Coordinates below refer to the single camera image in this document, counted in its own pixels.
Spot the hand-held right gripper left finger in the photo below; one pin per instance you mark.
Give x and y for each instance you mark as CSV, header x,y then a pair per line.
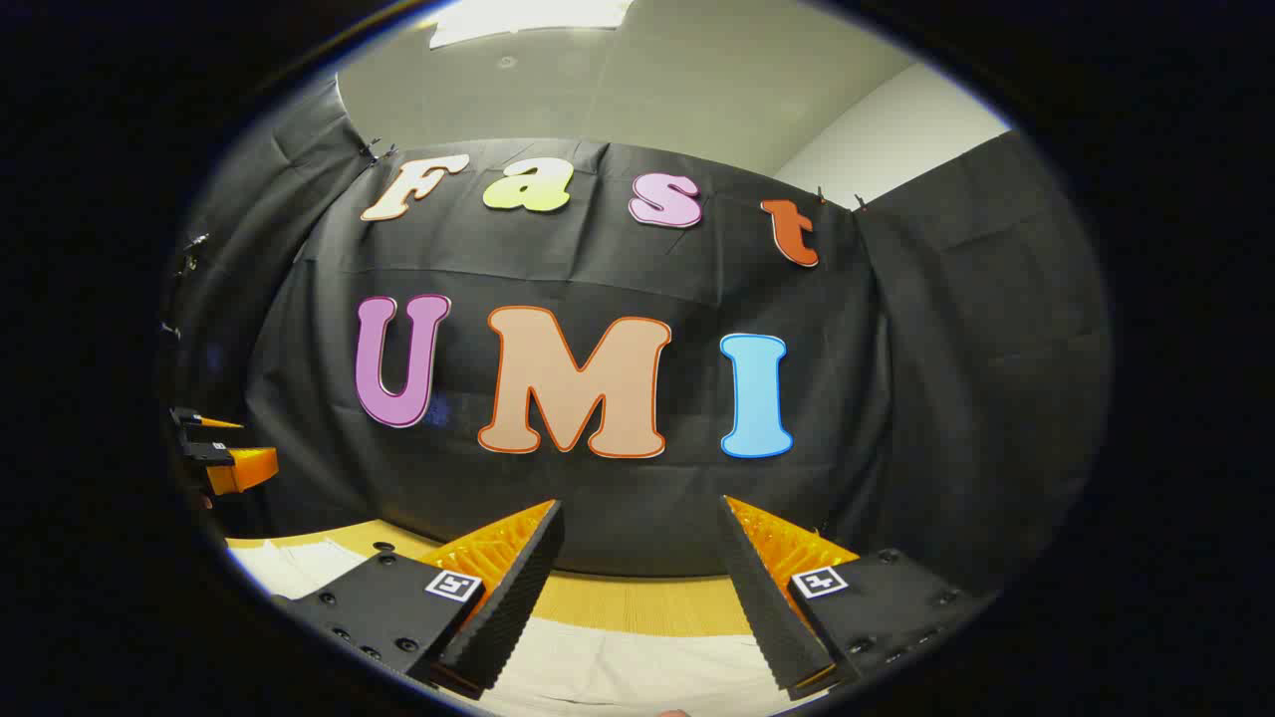
x,y
518,597

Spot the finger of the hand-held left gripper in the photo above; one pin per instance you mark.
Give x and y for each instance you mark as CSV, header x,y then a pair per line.
x,y
244,466
204,421

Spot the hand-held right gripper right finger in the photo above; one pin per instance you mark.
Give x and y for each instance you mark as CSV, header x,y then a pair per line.
x,y
762,597

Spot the white jeans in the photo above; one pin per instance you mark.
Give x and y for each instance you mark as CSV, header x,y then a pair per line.
x,y
637,672

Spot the black backdrop cloth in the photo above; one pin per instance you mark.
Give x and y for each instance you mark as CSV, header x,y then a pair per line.
x,y
598,269

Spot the ceiling light panel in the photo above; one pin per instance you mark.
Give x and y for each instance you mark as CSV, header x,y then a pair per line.
x,y
528,15

